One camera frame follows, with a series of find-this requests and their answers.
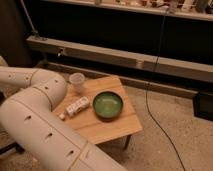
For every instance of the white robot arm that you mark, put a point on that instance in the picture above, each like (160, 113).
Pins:
(27, 116)

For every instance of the green ceramic bowl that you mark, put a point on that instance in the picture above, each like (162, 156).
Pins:
(107, 105)

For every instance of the translucent plastic cup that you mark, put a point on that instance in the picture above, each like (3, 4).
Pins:
(77, 81)

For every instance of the small white cube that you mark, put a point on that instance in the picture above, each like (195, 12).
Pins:
(62, 116)

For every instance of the long wooden beam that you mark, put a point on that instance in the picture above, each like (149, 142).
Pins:
(185, 69)

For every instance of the black tripod foot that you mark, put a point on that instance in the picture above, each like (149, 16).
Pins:
(11, 146)

